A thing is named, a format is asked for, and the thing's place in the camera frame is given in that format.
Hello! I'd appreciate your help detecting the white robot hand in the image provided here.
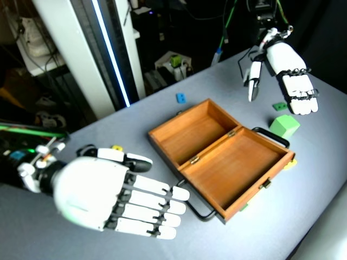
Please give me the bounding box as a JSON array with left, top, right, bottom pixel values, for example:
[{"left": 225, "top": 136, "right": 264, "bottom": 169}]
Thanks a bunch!
[
  {"left": 53, "top": 145, "right": 190, "bottom": 241},
  {"left": 242, "top": 40, "right": 320, "bottom": 115}
]

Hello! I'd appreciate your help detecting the wooden box with black handles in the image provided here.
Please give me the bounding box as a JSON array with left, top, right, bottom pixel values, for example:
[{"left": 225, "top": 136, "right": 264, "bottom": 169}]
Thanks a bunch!
[{"left": 147, "top": 98, "right": 296, "bottom": 225}]

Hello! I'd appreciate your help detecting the grey table cloth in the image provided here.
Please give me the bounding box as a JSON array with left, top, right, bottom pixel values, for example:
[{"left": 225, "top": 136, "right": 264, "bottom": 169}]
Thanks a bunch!
[{"left": 0, "top": 47, "right": 347, "bottom": 260}]

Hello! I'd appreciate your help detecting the light green house-shaped block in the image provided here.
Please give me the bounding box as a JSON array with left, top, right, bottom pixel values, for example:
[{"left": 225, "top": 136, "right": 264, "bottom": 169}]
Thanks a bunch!
[{"left": 269, "top": 114, "right": 301, "bottom": 139}]

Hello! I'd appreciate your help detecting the white and blue plug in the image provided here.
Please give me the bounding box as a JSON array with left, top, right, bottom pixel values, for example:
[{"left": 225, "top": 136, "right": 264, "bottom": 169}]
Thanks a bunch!
[{"left": 210, "top": 47, "right": 224, "bottom": 65}]

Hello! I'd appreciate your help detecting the dark and white sneaker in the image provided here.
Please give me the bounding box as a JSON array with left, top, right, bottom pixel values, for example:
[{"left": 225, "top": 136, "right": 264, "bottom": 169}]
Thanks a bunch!
[{"left": 34, "top": 110, "right": 67, "bottom": 128}]

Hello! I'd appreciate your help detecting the white device with green part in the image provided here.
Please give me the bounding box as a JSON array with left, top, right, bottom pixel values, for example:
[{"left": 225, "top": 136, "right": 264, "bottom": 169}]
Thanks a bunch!
[{"left": 154, "top": 50, "right": 195, "bottom": 82}]

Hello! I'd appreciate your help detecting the white column with blue light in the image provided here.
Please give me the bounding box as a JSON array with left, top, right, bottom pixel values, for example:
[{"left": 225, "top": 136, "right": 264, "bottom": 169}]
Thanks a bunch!
[{"left": 31, "top": 0, "right": 146, "bottom": 120}]

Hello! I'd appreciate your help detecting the white shoe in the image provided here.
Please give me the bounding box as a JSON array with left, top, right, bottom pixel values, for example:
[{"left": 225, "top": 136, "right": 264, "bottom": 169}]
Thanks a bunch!
[{"left": 16, "top": 16, "right": 59, "bottom": 57}]

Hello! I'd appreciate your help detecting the green cable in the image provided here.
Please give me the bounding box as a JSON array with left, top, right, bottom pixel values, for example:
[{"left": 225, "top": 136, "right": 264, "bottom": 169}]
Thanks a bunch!
[{"left": 218, "top": 0, "right": 239, "bottom": 51}]

